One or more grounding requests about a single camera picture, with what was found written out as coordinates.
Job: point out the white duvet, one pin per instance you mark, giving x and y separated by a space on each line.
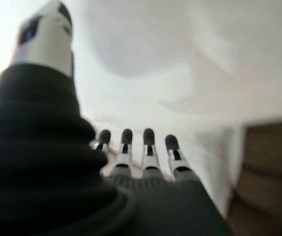
168 61

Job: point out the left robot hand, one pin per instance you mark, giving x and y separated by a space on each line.
45 159

